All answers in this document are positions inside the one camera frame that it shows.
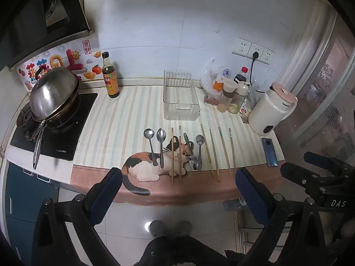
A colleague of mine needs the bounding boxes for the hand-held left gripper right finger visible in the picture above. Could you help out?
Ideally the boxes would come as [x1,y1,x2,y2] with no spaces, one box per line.
[235,167,328,266]

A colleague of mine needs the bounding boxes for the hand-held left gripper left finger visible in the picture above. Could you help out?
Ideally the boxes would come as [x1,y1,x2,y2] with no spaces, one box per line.
[31,167,123,266]

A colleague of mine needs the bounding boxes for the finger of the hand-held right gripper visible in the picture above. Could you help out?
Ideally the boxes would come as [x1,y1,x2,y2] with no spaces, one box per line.
[303,151,355,178]
[280,162,335,198]

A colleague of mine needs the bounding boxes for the metal spoon with dark handle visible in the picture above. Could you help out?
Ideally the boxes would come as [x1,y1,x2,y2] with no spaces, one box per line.
[183,132,199,171]

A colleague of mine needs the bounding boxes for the metal spoon with round bowl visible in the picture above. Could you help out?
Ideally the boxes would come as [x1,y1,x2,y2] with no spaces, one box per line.
[143,128,158,167]

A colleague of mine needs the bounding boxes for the small grey metal spoon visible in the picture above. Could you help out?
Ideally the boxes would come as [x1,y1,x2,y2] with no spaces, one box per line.
[195,134,205,172]

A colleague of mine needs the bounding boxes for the metal spoon with oval bowl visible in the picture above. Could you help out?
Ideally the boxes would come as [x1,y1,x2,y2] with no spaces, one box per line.
[156,128,167,169]

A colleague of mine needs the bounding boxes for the clear plastic container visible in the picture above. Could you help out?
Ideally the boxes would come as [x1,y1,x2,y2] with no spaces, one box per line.
[163,70,201,121]

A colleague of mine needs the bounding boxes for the blue smartphone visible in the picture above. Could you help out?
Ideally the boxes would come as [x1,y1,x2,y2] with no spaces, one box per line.
[261,138,278,167]

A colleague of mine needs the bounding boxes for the glass sliding door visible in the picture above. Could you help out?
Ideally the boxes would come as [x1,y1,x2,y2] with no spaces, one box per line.
[274,3,355,167]

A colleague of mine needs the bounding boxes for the person's grey slipper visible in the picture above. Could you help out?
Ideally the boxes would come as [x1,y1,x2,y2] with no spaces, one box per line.
[150,220,167,237]
[177,220,192,237]

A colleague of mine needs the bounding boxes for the black gas stove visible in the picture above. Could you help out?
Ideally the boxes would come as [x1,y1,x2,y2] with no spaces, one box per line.
[10,93,99,161]

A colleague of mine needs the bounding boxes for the white electric jug pink lid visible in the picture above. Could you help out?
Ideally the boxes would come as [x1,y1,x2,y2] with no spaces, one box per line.
[248,82,298,136]

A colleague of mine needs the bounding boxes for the striped mat with cat print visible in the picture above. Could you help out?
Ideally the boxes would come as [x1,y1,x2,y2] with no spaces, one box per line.
[71,84,286,207]

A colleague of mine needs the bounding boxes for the blue cabinet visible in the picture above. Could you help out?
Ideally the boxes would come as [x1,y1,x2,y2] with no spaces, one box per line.
[4,162,60,258]

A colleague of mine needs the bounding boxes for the person's dark trousers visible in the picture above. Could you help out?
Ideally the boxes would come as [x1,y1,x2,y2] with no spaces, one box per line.
[139,235,231,266]

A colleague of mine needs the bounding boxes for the oil bottle with white cap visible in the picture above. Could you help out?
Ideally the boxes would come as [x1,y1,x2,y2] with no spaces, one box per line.
[228,82,249,114]

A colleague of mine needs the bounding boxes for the soy sauce bottle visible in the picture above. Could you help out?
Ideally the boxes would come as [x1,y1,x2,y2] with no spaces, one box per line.
[101,51,120,99]

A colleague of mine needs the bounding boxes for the spice jar with beige lid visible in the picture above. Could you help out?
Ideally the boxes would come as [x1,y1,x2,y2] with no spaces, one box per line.
[217,78,238,113]

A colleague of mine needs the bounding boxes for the dark sauce bottle red cap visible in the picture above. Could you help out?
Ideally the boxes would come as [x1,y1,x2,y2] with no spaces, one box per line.
[234,66,249,85]

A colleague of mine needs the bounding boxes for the bottle with orange liquid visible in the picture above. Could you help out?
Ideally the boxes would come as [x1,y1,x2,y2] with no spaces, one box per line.
[213,66,231,92]

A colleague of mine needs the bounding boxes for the steel wok lid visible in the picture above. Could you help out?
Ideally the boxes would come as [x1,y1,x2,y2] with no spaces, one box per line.
[29,65,79,119]

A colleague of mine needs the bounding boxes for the clear plastic bag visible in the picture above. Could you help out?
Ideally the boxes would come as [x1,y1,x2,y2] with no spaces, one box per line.
[200,58,222,92]

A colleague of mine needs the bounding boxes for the black range hood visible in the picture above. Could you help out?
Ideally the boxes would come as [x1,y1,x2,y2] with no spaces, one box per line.
[0,0,95,70]

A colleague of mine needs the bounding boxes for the metal stool frame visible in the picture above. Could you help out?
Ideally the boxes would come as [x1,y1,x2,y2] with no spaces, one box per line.
[237,211,265,255]

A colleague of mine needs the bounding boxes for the dark wok with metal handle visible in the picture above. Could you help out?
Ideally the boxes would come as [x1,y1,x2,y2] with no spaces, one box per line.
[32,87,81,170]

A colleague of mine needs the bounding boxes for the white wall socket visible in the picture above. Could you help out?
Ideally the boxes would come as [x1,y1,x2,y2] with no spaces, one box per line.
[232,37,252,57]
[261,48,275,65]
[248,44,264,60]

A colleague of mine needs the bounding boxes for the black plug with cable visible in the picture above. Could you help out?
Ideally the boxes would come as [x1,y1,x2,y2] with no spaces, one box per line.
[250,51,271,93]

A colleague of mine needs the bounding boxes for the colourful wall sticker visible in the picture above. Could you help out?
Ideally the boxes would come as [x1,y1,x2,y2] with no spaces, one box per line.
[18,40,102,92]

